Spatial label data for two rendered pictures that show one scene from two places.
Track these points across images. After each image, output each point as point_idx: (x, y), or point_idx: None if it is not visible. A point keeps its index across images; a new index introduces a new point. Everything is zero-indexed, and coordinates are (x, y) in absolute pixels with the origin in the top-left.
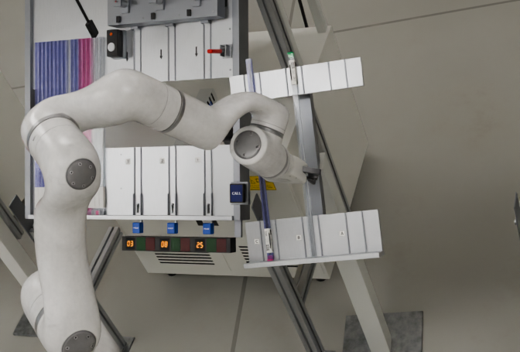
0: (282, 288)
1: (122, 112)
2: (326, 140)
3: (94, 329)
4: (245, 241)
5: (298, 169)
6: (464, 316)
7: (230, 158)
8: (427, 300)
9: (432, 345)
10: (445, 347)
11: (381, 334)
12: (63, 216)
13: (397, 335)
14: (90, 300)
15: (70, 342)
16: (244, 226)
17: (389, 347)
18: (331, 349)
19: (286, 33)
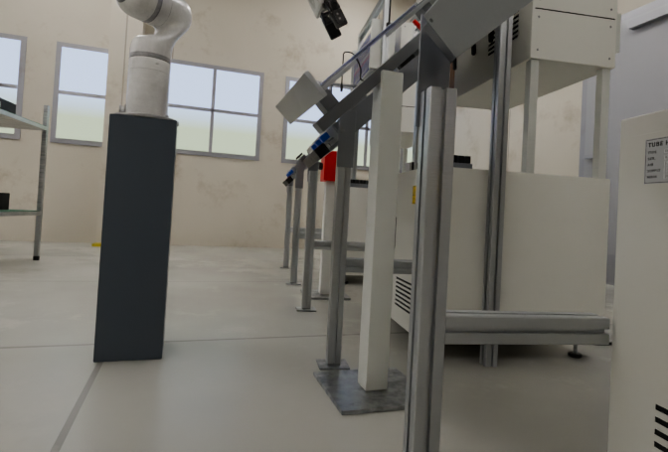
0: (333, 229)
1: None
2: (520, 241)
3: None
4: None
5: None
6: (461, 434)
7: None
8: (458, 407)
9: (397, 416)
10: (401, 425)
11: (366, 350)
12: None
13: (392, 392)
14: None
15: None
16: (403, 250)
17: (369, 383)
18: (351, 368)
19: (507, 77)
